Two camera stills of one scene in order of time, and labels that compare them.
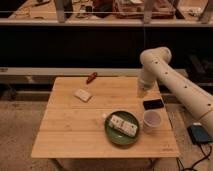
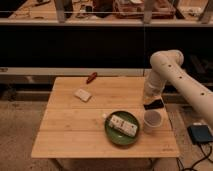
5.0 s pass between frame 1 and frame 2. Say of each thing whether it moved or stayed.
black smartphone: stayed
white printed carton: stayed
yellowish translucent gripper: moved
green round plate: stayed
